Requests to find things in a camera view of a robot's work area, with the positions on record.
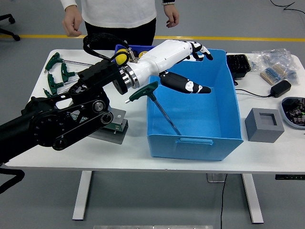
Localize person's right hand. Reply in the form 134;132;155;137
61;4;83;38

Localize person's left hand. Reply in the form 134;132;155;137
164;4;180;29

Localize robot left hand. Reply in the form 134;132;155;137
130;39;214;95

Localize large green T-handle hex key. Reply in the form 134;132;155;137
124;81;182;136

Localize large light blue box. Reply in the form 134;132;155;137
146;47;244;161

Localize small dark blue bin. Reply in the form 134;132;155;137
115;44;155;58

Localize yellow ball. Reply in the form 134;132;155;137
112;48;131;66

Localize person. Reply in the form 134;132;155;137
60;0;181;47

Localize black office chair base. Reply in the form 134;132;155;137
0;13;21;42

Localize black component tray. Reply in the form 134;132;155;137
225;54;253;80

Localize taped resistor strip bundle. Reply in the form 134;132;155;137
260;64;290;86

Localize clear bags of resistors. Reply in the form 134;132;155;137
251;49;300;85

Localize black power adapter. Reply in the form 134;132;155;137
270;80;292;98

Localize grey cube with square recess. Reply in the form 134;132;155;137
244;107;285;143

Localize grey tray of electronic parts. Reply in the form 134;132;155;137
281;97;305;130

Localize white table leg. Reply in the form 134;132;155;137
242;174;264;224
72;171;92;220

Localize black table control panel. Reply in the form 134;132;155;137
275;174;305;181

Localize black adapter cable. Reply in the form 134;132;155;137
233;78;274;98

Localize black floor cable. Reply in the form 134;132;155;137
270;0;305;15

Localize grey metal bracket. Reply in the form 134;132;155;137
206;173;227;183

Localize black hanging cable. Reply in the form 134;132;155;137
220;174;228;229

